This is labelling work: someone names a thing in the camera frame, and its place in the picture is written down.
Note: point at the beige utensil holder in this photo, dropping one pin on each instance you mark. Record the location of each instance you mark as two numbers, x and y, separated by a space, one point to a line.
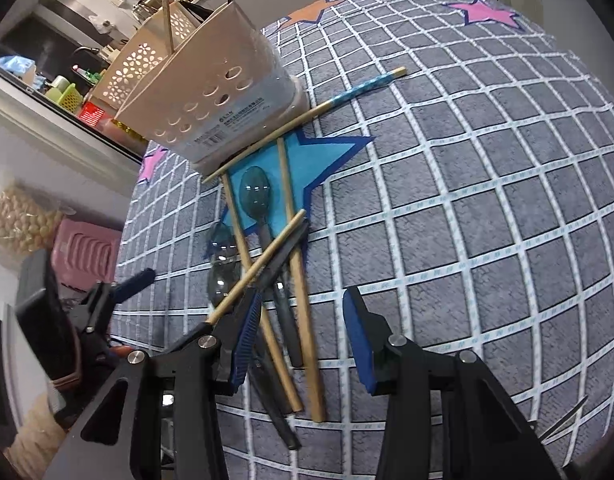
223 89

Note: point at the grey checked tablecloth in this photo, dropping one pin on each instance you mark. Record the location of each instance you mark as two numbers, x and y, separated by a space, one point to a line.
471 202

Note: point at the dark plastic utensil handle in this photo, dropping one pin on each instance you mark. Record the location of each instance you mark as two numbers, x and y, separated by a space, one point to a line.
273 268

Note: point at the bag of peanuts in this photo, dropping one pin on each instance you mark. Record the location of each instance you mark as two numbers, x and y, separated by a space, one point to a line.
28 221

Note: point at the beige perforated storage rack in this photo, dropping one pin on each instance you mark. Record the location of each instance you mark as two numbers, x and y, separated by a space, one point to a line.
144 51

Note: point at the smoky plastic spoon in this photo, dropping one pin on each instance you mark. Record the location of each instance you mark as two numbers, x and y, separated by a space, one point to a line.
222 243
255 200
262 374

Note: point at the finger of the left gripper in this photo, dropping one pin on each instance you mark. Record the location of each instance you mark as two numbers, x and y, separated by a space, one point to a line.
125 290

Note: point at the blue-tipped bamboo chopstick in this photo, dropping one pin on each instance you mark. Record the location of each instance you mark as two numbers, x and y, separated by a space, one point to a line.
341 99

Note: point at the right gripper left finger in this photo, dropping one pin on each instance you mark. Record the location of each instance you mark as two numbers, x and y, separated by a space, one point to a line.
118 434

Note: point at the red plastic basket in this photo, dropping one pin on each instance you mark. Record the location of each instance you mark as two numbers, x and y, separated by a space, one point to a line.
90 114

